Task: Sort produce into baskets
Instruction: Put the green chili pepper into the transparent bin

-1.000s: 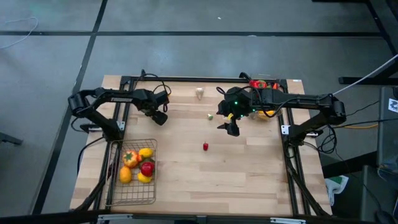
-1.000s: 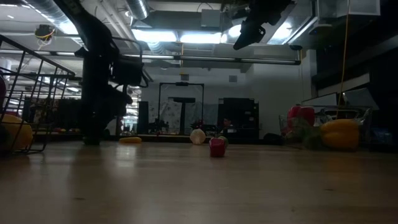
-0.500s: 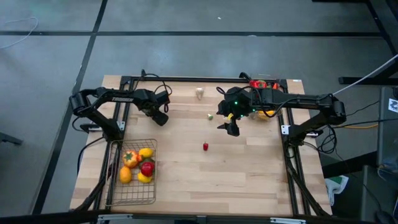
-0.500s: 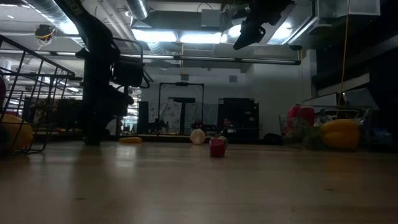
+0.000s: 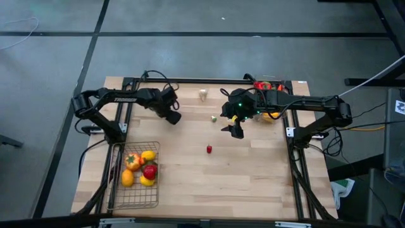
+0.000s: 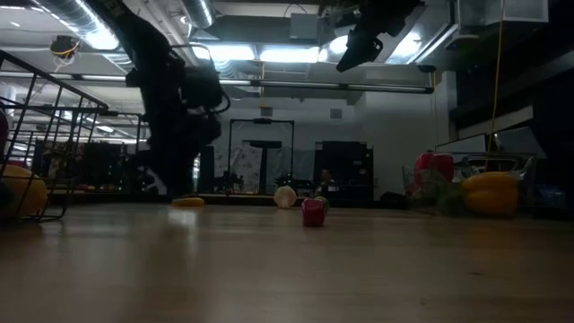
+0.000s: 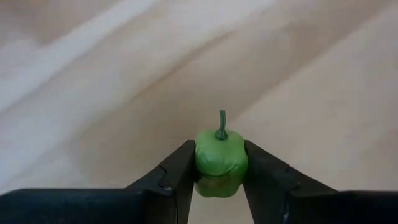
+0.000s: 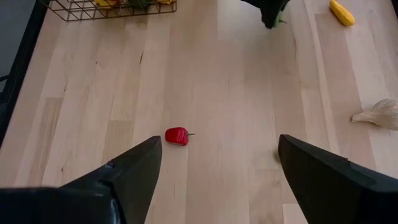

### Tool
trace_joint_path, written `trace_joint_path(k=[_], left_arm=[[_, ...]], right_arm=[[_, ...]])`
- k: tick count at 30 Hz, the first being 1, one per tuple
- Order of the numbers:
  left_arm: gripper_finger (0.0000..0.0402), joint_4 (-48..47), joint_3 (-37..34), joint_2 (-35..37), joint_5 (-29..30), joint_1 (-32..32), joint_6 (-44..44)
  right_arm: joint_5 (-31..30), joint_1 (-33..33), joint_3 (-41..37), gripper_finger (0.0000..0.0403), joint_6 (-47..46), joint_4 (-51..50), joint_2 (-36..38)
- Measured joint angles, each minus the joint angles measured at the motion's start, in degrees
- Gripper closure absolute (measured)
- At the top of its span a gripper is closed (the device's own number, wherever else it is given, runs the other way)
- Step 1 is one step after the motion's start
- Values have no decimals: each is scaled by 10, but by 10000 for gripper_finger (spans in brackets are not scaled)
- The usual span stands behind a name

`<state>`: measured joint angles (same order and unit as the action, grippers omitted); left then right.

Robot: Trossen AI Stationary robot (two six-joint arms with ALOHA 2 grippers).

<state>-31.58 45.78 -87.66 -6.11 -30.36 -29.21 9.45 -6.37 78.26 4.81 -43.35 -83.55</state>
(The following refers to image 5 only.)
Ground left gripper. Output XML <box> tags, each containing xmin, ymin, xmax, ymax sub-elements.
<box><xmin>148</xmin><ymin>87</ymin><xmax>183</xmax><ymax>125</ymax></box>

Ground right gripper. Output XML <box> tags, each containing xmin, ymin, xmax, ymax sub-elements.
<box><xmin>220</xmin><ymin>89</ymin><xmax>263</xmax><ymax>139</ymax></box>

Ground large red bell pepper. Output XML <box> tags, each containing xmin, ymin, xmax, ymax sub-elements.
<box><xmin>254</xmin><ymin>80</ymin><xmax>273</xmax><ymax>92</ymax></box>

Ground red tomato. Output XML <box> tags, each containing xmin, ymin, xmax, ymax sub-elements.
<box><xmin>142</xmin><ymin>164</ymin><xmax>159</xmax><ymax>181</ymax></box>

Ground orange tomato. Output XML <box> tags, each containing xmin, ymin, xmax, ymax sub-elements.
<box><xmin>124</xmin><ymin>153</ymin><xmax>142</xmax><ymax>172</ymax></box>

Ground orange citrus fruit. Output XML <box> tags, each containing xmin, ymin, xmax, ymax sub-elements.
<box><xmin>120</xmin><ymin>168</ymin><xmax>135</xmax><ymax>188</ymax></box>

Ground clear plastic container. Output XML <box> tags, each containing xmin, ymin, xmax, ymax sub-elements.
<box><xmin>252</xmin><ymin>80</ymin><xmax>292</xmax><ymax>125</ymax></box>

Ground white green bag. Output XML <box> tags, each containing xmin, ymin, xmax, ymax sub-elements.
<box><xmin>330</xmin><ymin>178</ymin><xmax>356</xmax><ymax>210</ymax></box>

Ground grey equipment box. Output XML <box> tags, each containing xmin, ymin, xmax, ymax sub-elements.
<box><xmin>383</xmin><ymin>87</ymin><xmax>405</xmax><ymax>178</ymax></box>

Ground dark grey cabinet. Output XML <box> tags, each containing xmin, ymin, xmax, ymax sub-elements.
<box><xmin>366</xmin><ymin>167</ymin><xmax>405</xmax><ymax>228</ymax></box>

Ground black floor object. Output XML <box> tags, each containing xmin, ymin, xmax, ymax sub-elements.
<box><xmin>0</xmin><ymin>134</ymin><xmax>25</xmax><ymax>149</ymax></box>

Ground black aluminium table frame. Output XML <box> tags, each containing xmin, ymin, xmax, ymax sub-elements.
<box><xmin>94</xmin><ymin>77</ymin><xmax>317</xmax><ymax>222</ymax></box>

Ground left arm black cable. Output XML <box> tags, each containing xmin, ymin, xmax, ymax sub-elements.
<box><xmin>140</xmin><ymin>69</ymin><xmax>180</xmax><ymax>111</ymax></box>

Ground wire mesh basket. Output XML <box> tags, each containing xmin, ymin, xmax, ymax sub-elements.
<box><xmin>106</xmin><ymin>141</ymin><xmax>161</xmax><ymax>211</ymax></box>

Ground black diagonal frame strut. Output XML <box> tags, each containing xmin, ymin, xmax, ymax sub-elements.
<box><xmin>75</xmin><ymin>151</ymin><xmax>123</xmax><ymax>216</ymax></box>
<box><xmin>289</xmin><ymin>148</ymin><xmax>337</xmax><ymax>221</ymax></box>

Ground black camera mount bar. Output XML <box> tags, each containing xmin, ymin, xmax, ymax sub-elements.
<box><xmin>0</xmin><ymin>212</ymin><xmax>383</xmax><ymax>228</ymax></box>

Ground coiled black cables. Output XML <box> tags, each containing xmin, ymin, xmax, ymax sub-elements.
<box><xmin>322</xmin><ymin>131</ymin><xmax>344</xmax><ymax>158</ymax></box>

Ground black desk frame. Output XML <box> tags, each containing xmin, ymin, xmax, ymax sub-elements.
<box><xmin>318</xmin><ymin>0</ymin><xmax>405</xmax><ymax>87</ymax></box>

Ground yellow cable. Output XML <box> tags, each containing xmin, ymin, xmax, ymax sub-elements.
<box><xmin>347</xmin><ymin>125</ymin><xmax>386</xmax><ymax>132</ymax></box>

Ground black power cable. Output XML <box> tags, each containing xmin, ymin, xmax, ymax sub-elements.
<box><xmin>360</xmin><ymin>119</ymin><xmax>405</xmax><ymax>127</ymax></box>

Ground thick white cable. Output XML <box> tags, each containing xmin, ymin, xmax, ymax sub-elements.
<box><xmin>338</xmin><ymin>55</ymin><xmax>405</xmax><ymax>98</ymax></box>

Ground thin white floor cable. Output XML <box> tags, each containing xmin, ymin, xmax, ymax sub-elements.
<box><xmin>0</xmin><ymin>17</ymin><xmax>39</xmax><ymax>51</ymax></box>

